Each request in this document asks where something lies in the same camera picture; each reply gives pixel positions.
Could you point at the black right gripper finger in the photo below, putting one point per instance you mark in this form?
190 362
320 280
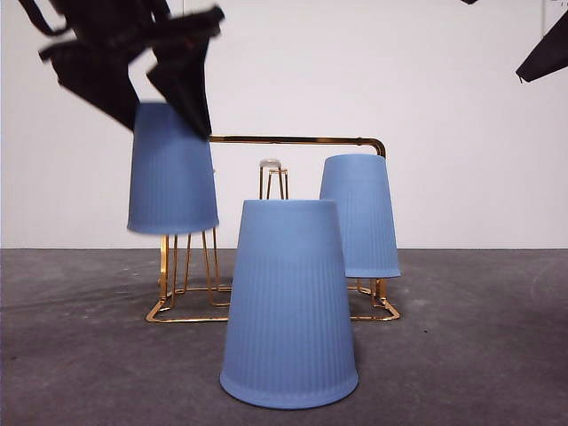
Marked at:
546 57
470 2

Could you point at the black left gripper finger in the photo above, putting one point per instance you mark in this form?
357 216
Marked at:
97 84
186 84

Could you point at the blue ribbed plastic cup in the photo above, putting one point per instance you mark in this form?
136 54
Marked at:
359 222
288 310
173 186

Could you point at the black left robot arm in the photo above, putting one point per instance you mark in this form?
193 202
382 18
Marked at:
111 20

